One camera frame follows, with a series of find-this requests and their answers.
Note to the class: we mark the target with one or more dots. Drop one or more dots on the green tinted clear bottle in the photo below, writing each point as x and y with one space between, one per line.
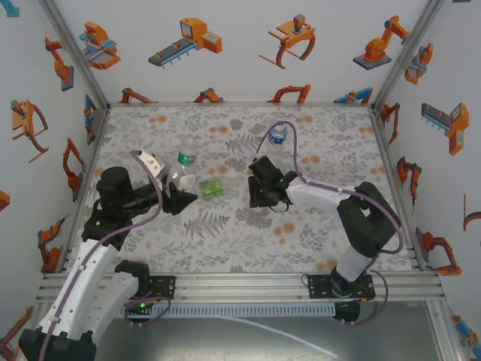
210 188

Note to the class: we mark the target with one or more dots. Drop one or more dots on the blue label plastic bottle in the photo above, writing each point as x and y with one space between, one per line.
277 137

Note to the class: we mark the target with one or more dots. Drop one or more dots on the green label white cap bottle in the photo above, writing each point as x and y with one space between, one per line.
186 158

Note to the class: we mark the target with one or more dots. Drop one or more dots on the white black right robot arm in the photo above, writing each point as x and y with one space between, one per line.
319 195

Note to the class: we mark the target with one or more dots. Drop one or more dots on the floral tablecloth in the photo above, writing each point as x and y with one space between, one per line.
225 244

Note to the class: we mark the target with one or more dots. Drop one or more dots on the black controller box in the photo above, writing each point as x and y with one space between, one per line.
347 312
141 306

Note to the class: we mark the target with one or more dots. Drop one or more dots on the thin white tube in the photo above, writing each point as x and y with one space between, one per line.
282 332

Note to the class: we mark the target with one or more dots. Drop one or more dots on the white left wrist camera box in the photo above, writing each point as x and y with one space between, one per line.
152 161

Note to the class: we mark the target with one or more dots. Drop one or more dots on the narrow aluminium side rail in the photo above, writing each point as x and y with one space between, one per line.
98 139
387 150

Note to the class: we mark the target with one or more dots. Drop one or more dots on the narrow aluminium rear rail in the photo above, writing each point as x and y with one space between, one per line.
240 104

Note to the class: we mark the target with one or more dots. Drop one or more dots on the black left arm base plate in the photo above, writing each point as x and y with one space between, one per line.
163 287

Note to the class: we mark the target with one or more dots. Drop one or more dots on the wide grooved aluminium frame rail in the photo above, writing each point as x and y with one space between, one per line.
240 287

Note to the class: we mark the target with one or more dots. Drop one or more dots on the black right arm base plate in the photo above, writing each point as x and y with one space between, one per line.
319 287

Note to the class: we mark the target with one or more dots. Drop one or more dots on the aluminium corner post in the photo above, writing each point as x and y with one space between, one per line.
76 52
407 52

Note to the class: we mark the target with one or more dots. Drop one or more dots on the aluminium frame leg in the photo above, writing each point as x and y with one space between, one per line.
447 338

